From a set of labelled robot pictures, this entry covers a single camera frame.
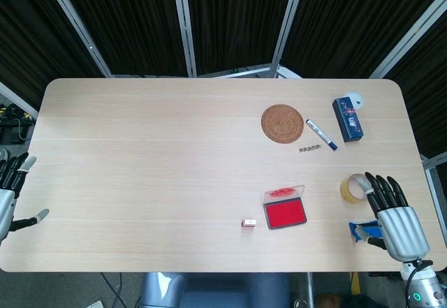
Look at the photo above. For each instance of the metal pole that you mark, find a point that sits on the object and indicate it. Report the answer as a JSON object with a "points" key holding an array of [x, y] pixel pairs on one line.
{"points": [[310, 290]]}

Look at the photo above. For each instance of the white metal frame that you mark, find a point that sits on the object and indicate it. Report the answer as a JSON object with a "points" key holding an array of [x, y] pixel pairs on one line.
{"points": [[434, 182]]}

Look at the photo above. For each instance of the dark blue patterned box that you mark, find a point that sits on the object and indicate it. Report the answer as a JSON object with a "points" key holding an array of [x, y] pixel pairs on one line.
{"points": [[349, 119]]}

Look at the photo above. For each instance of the yellowish tape roll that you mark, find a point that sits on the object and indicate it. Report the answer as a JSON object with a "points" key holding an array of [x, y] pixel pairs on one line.
{"points": [[347, 194]]}

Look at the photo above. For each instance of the black yellow floor equipment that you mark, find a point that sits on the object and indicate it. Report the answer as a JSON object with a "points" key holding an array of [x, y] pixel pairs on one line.
{"points": [[10, 119]]}

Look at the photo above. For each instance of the round woven rattan coaster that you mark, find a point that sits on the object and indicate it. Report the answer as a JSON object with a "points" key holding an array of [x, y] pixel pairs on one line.
{"points": [[282, 123]]}

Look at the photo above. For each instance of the blue snack packet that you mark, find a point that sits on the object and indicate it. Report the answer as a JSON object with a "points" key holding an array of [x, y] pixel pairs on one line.
{"points": [[366, 226]]}

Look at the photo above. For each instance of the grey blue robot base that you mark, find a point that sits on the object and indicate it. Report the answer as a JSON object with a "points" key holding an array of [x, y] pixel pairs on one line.
{"points": [[209, 290]]}

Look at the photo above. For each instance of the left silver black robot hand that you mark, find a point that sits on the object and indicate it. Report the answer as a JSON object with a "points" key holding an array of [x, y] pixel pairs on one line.
{"points": [[7, 203]]}

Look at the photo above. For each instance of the black fabric partition panel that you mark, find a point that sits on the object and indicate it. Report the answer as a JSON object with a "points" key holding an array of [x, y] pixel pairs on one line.
{"points": [[31, 35], [132, 18], [426, 105], [356, 18], [237, 18]]}

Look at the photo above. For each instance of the red ink pad case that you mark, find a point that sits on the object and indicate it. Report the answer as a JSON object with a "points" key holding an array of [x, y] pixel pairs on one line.
{"points": [[284, 215]]}

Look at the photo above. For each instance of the white power strip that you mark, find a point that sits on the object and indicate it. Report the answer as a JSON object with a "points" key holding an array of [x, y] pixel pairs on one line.
{"points": [[97, 303]]}

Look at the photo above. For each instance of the white round disc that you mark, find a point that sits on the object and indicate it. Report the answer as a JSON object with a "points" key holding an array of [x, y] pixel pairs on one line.
{"points": [[358, 99]]}

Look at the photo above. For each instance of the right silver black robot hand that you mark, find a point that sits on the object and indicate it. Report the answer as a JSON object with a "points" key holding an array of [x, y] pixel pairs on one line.
{"points": [[401, 231]]}

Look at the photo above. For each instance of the white blue marker pen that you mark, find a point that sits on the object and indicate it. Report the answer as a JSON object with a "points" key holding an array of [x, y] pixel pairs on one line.
{"points": [[319, 134]]}

